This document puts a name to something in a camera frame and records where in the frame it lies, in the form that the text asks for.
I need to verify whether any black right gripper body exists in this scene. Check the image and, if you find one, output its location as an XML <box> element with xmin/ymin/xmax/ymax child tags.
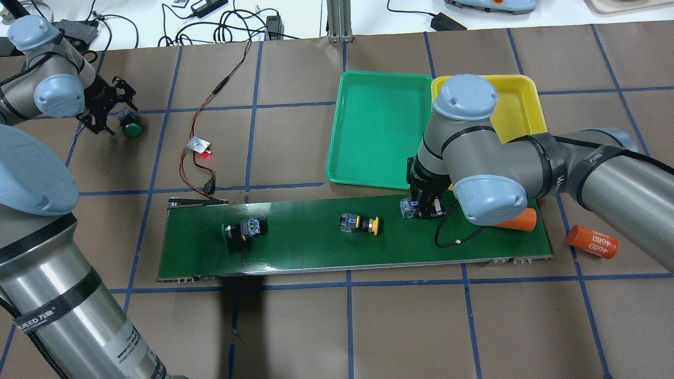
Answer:
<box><xmin>407</xmin><ymin>157</ymin><xmax>451</xmax><ymax>219</ymax></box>

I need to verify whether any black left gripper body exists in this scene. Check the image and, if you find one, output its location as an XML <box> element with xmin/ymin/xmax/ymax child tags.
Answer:
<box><xmin>79</xmin><ymin>76</ymin><xmax>131</xmax><ymax>117</ymax></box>

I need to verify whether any green mushroom push button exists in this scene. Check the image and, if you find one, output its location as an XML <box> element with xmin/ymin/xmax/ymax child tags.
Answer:
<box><xmin>116</xmin><ymin>108</ymin><xmax>143</xmax><ymax>138</ymax></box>

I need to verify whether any yellow mushroom push button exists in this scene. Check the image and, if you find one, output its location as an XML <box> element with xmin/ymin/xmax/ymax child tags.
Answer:
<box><xmin>399</xmin><ymin>196</ymin><xmax>421</xmax><ymax>219</ymax></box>

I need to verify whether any orange 4680 cylinder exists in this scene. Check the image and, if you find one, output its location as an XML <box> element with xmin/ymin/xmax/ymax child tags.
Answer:
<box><xmin>566</xmin><ymin>225</ymin><xmax>619</xmax><ymax>260</ymax></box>

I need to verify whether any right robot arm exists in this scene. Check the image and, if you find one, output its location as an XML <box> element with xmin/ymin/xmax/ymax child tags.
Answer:
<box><xmin>407</xmin><ymin>74</ymin><xmax>673</xmax><ymax>272</ymax></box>

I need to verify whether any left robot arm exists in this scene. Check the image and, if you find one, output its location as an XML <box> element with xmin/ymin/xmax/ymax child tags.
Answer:
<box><xmin>1</xmin><ymin>2</ymin><xmax>170</xmax><ymax>378</ymax></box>

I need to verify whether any green plastic tray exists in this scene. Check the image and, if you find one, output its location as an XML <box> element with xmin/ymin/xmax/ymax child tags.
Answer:
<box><xmin>325</xmin><ymin>71</ymin><xmax>432</xmax><ymax>190</ymax></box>

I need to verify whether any yellow plastic tray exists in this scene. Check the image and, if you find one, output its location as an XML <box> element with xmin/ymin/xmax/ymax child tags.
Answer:
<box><xmin>431</xmin><ymin>74</ymin><xmax>548</xmax><ymax>192</ymax></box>

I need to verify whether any green conveyor belt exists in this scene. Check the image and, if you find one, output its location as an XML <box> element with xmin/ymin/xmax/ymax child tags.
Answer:
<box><xmin>156</xmin><ymin>193</ymin><xmax>553</xmax><ymax>282</ymax></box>

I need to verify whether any black power adapter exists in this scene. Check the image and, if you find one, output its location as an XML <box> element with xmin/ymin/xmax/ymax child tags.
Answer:
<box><xmin>430</xmin><ymin>13</ymin><xmax>467</xmax><ymax>31</ymax></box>

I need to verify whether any beige tray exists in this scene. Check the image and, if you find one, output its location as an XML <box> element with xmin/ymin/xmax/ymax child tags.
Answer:
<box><xmin>585</xmin><ymin>1</ymin><xmax>673</xmax><ymax>15</ymax></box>

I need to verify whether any red black wire pair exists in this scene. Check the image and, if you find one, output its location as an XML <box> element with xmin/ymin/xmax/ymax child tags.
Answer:
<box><xmin>180</xmin><ymin>39</ymin><xmax>253</xmax><ymax>198</ymax></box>

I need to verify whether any aluminium frame post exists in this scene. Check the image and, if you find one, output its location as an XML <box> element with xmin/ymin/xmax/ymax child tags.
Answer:
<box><xmin>326</xmin><ymin>0</ymin><xmax>353</xmax><ymax>44</ymax></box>

